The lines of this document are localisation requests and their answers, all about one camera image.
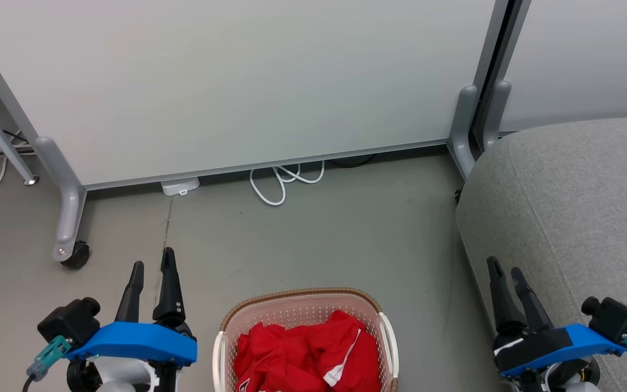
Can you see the wide white partition panel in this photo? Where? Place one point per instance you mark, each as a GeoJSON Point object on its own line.
{"type": "Point", "coordinates": [237, 81]}

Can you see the grey fabric sofa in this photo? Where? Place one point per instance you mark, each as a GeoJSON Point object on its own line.
{"type": "Point", "coordinates": [580, 207]}

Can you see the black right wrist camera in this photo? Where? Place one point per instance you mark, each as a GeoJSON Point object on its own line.
{"type": "Point", "coordinates": [615, 318]}

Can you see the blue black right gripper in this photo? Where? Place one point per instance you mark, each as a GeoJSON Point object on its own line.
{"type": "Point", "coordinates": [542, 348]}

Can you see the pink wicker-rimmed laundry basket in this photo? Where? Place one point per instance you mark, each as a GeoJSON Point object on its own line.
{"type": "Point", "coordinates": [292, 306]}

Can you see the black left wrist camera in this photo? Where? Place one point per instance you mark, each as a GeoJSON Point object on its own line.
{"type": "Point", "coordinates": [68, 321]}

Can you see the black partition caster wheel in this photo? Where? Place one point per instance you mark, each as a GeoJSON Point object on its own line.
{"type": "Point", "coordinates": [78, 256]}

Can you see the narrow white partition panel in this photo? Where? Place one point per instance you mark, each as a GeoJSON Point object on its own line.
{"type": "Point", "coordinates": [580, 60]}

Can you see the red garment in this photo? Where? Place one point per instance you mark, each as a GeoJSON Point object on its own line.
{"type": "Point", "coordinates": [292, 351]}

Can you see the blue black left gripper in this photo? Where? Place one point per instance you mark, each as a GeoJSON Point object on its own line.
{"type": "Point", "coordinates": [139, 342]}

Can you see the white power strip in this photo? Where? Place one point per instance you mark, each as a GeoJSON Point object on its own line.
{"type": "Point", "coordinates": [180, 187]}

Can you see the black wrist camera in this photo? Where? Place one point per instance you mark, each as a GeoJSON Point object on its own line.
{"type": "Point", "coordinates": [68, 321]}
{"type": "Point", "coordinates": [615, 318]}

